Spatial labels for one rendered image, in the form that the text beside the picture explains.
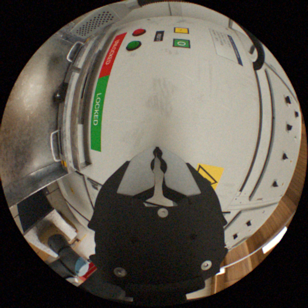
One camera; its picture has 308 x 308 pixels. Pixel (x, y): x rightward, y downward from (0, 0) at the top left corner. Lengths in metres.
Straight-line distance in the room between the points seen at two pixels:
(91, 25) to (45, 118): 0.31
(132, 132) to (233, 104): 0.17
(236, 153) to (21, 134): 0.53
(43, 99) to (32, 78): 0.10
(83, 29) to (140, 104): 0.33
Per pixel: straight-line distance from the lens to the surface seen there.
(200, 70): 0.17
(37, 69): 0.44
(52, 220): 0.68
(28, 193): 0.38
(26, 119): 0.39
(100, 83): 0.22
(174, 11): 0.51
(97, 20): 0.35
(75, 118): 0.20
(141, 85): 0.16
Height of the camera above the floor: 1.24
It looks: 12 degrees down
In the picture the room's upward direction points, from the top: 101 degrees clockwise
